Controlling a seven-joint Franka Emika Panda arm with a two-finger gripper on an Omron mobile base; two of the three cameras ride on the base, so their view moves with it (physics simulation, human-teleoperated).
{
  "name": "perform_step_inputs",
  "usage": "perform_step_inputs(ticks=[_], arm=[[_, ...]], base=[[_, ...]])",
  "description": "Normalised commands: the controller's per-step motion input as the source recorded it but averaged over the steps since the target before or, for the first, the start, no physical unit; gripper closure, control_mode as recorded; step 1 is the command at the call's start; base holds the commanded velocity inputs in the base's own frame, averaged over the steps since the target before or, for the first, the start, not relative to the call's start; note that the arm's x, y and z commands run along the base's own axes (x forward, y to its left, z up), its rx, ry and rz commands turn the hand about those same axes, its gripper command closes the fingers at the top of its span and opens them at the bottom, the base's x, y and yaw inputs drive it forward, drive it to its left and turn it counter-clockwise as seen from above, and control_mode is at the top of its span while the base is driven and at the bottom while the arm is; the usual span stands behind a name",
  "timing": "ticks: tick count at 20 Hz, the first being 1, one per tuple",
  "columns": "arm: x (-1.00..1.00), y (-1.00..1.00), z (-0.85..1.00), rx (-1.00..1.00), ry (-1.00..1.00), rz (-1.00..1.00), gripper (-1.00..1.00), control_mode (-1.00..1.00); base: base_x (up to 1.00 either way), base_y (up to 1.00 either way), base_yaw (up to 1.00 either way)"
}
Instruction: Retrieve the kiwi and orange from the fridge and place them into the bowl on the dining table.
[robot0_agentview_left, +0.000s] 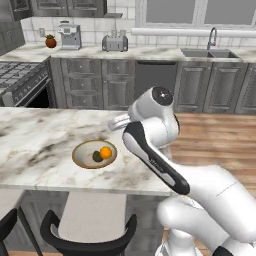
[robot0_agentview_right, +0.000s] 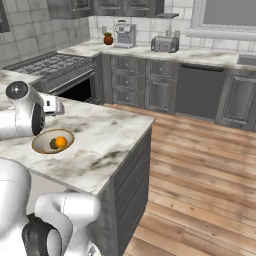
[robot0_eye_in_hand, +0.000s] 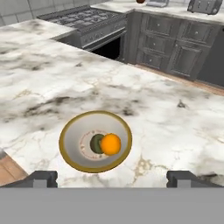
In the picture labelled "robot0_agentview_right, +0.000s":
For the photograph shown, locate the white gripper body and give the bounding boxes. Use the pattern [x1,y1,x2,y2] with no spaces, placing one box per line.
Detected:
[50,96,66,117]

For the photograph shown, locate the beige bowl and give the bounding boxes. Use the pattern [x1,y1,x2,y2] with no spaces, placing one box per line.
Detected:
[31,128,75,155]

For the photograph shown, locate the orange fruit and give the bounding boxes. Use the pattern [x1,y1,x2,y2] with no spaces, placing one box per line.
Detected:
[55,136,69,149]

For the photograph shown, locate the grey gas stove with oven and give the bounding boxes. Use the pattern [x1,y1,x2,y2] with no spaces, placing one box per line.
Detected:
[2,50,98,104]

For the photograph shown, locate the grey kitchen island table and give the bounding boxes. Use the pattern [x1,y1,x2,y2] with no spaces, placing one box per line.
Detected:
[0,68,156,256]

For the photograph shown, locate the grey base cupboard run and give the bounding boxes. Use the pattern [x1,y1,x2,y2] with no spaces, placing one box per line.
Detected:
[99,53,180,116]

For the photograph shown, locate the silver coffee machine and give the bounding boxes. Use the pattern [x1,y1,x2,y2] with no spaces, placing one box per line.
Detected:
[112,20,137,50]

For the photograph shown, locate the silver toaster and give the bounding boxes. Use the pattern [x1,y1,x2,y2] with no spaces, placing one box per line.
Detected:
[150,34,181,54]

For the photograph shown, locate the dark grey dishwasher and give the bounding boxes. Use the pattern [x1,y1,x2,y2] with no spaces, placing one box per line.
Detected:
[174,62,228,122]

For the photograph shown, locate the grey base cupboard under sink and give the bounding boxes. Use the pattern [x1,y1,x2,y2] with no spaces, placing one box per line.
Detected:
[214,68,256,133]

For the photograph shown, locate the white-framed window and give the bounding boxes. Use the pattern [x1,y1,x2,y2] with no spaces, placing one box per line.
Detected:
[185,0,256,43]

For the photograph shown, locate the grey sink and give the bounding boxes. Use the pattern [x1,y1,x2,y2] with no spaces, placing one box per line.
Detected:
[236,54,256,67]

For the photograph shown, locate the dark wall cupboard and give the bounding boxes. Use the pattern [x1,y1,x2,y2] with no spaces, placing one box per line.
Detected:
[0,0,11,34]

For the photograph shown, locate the grey wall cupboard run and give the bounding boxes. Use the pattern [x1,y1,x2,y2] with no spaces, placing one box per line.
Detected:
[45,0,166,20]

